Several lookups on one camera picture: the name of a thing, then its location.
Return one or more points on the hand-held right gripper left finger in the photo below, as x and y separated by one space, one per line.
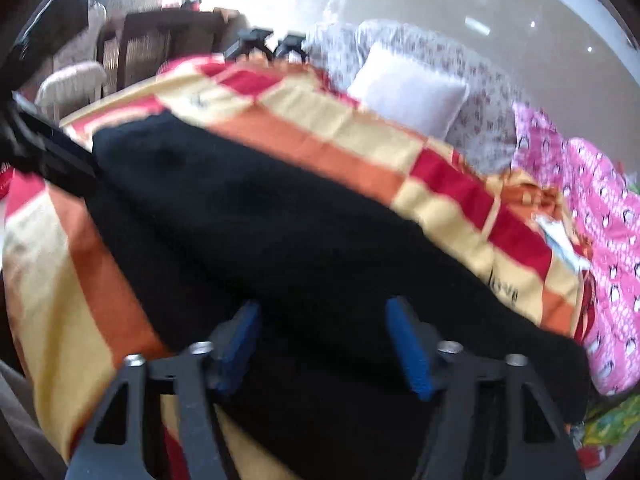
242 330

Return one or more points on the red orange checked blanket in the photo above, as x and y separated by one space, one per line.
325 120

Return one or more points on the dark wooden desk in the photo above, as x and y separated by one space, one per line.
160 45

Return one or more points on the pink penguin print quilt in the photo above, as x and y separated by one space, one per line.
600 220

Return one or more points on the white pillow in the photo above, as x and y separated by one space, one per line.
410 92

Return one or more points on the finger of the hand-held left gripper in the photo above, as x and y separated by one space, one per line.
55 152

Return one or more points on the light blue face mask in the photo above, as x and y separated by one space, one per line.
555 240

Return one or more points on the black pants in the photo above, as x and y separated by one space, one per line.
280 230

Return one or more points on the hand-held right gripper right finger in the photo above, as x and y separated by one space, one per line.
407 345

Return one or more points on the white cushioned chair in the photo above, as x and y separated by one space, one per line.
70 85

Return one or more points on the green patterned cloth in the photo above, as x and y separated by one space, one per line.
607 425

